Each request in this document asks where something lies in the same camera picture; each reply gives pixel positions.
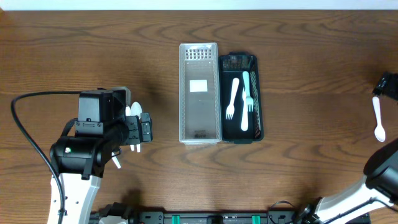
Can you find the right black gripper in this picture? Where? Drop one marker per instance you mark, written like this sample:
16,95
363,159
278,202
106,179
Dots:
389,86

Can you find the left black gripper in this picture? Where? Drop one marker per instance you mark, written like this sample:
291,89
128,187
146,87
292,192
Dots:
134,130

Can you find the white plastic spoon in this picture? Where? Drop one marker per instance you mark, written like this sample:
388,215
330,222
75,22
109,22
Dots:
136,110
115,160
379,131
128,113

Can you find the white plastic fork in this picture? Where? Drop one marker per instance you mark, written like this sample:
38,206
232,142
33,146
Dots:
230,108
244,119
249,99

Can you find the black plastic basket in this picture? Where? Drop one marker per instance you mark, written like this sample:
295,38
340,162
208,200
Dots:
232,66

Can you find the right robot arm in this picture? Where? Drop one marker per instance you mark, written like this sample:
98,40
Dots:
377,189

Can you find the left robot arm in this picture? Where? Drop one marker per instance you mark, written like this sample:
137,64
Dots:
102,127

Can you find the clear plastic basket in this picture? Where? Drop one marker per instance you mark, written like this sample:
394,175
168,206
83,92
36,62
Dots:
200,112

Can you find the white label sticker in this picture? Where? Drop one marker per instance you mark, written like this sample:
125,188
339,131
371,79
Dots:
198,86

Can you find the black mounting rail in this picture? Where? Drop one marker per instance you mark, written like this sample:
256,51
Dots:
120,213

